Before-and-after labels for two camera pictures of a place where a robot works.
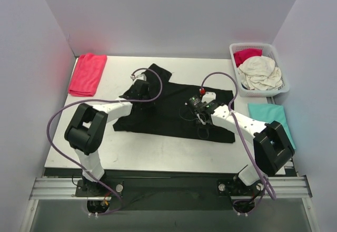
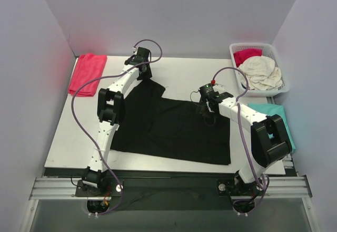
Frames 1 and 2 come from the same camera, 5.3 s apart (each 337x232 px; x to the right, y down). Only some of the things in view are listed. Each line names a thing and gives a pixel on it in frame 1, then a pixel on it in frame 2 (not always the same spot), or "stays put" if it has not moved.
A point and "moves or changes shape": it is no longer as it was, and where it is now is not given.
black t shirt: x=159 y=107 moves or changes shape
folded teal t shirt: x=268 y=113 stays put
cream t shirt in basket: x=260 y=73 stays put
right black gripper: x=195 y=104 to x=204 y=108
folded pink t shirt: x=86 y=74 stays put
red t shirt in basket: x=240 y=55 stays put
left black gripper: x=135 y=94 to x=145 y=71
